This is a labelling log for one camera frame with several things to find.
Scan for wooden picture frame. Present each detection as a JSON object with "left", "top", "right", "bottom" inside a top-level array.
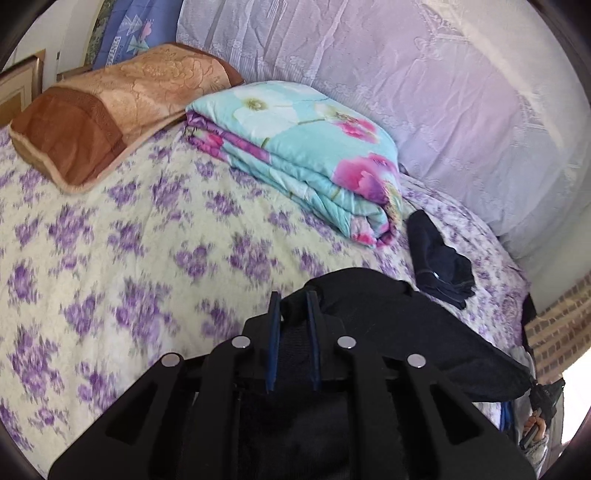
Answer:
[{"left": 0, "top": 48, "right": 47, "bottom": 126}]

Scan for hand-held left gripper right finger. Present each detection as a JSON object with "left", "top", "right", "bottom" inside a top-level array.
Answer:
[{"left": 305, "top": 290, "right": 537, "bottom": 480}]

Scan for lilac lace headboard cover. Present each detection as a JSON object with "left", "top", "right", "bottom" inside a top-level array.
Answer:
[{"left": 177, "top": 0, "right": 591, "bottom": 291}]

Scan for folded turquoise floral blanket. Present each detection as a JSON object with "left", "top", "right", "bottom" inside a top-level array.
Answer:
[{"left": 184, "top": 80, "right": 403, "bottom": 250}]

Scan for blue printed cloth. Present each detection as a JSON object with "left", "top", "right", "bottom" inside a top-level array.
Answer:
[{"left": 96, "top": 0, "right": 186, "bottom": 71}]

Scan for folded dark navy garment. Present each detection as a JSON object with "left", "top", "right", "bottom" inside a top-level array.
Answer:
[{"left": 405, "top": 209, "right": 477, "bottom": 311}]

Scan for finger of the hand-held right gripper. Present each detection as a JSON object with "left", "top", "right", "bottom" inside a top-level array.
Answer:
[{"left": 530, "top": 378, "right": 567, "bottom": 422}]

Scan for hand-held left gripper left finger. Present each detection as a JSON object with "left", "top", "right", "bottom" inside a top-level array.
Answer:
[{"left": 47, "top": 291, "right": 282, "bottom": 480}]

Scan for green patterned panel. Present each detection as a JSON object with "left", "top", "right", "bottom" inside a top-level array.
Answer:
[{"left": 89, "top": 0, "right": 115, "bottom": 66}]

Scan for purple floral bed sheet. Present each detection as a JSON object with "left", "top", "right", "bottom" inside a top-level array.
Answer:
[{"left": 0, "top": 124, "right": 532, "bottom": 476}]

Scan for beige brick-pattern curtain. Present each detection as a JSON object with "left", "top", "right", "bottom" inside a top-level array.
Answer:
[{"left": 523, "top": 276, "right": 591, "bottom": 385}]

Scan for person's right hand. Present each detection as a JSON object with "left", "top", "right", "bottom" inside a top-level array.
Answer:
[{"left": 519, "top": 411, "right": 550, "bottom": 450}]

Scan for black pants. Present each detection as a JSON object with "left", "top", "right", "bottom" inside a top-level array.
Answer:
[{"left": 194, "top": 267, "right": 533, "bottom": 480}]

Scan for brown patterned pillow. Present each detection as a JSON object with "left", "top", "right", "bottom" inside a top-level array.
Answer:
[{"left": 8, "top": 43, "right": 246, "bottom": 195}]

